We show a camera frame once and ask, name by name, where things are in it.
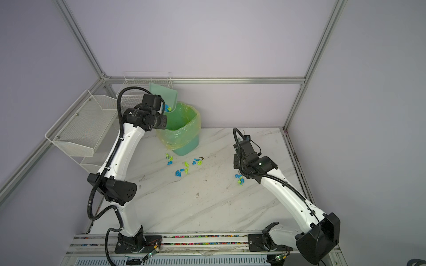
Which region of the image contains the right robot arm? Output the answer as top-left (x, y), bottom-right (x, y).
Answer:
top-left (233, 128), bottom-right (341, 265)

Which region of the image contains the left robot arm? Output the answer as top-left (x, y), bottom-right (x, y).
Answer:
top-left (87, 93), bottom-right (167, 253)

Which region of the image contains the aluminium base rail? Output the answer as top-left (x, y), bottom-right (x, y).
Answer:
top-left (61, 231), bottom-right (309, 266)

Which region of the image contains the green plastic dustpan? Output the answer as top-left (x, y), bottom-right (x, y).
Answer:
top-left (149, 83), bottom-right (178, 112)

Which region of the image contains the white mesh two-tier shelf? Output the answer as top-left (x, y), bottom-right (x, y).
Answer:
top-left (45, 90), bottom-right (119, 173)

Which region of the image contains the white wire basket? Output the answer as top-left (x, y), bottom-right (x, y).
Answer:
top-left (118, 72), bottom-right (174, 110)

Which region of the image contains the green and blue paper scrap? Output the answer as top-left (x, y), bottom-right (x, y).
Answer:
top-left (165, 154), bottom-right (174, 165)

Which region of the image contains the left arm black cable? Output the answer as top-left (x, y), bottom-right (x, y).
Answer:
top-left (87, 86), bottom-right (154, 266)

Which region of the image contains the paper scrap cluster right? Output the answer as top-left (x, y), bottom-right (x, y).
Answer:
top-left (235, 174), bottom-right (245, 186)

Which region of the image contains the yellow-green bin liner bag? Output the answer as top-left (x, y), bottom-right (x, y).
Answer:
top-left (155, 101), bottom-right (202, 150)

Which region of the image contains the green plastic trash bin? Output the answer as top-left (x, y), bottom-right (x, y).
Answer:
top-left (156, 102), bottom-right (202, 156)

